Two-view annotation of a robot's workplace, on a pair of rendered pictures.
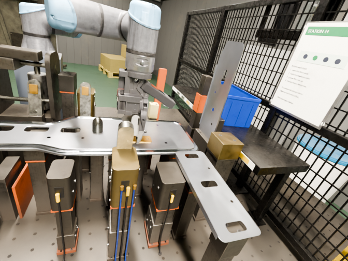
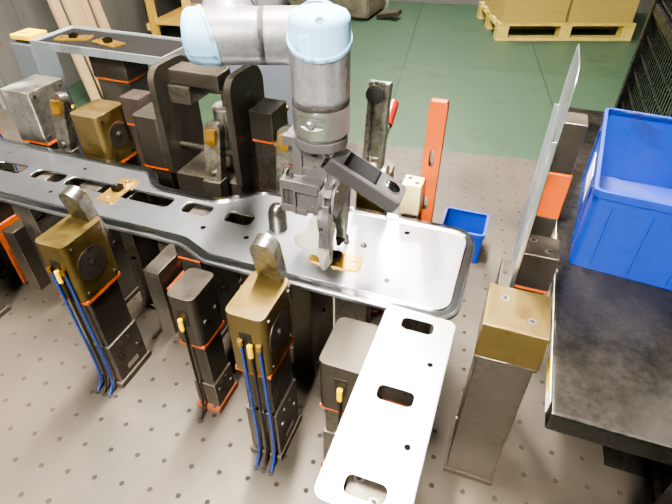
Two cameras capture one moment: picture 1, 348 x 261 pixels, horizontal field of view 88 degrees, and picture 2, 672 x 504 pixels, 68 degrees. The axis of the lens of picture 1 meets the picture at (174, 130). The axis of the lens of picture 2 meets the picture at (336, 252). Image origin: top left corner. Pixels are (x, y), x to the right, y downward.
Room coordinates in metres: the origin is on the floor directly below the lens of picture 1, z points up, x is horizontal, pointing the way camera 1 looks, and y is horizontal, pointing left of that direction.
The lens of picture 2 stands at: (0.06, -0.31, 1.51)
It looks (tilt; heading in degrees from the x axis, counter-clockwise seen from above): 39 degrees down; 43
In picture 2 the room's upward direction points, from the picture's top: straight up
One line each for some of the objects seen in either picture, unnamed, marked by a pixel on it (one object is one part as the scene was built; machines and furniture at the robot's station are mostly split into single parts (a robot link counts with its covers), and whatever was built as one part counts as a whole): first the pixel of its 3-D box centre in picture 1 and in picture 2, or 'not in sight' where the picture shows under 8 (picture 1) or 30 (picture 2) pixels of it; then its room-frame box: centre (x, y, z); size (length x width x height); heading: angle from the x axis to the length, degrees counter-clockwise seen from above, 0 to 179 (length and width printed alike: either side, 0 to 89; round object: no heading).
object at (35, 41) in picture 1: (38, 43); not in sight; (0.98, 0.80, 1.15); 0.15 x 0.15 x 0.10
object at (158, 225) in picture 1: (163, 210); (347, 411); (0.39, -0.02, 0.84); 0.12 x 0.07 x 0.28; 23
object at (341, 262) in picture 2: (138, 137); (335, 256); (0.50, 0.11, 1.01); 0.08 x 0.04 x 0.01; 113
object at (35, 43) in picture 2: not in sight; (114, 44); (0.59, 0.90, 1.16); 0.37 x 0.14 x 0.02; 113
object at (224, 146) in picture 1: (211, 178); (490, 394); (0.54, -0.18, 0.88); 0.08 x 0.08 x 0.36; 23
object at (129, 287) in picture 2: not in sight; (107, 245); (0.34, 0.63, 0.84); 0.12 x 0.05 x 0.29; 23
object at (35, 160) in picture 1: (44, 170); (212, 272); (0.44, 0.39, 0.84); 0.12 x 0.05 x 0.29; 23
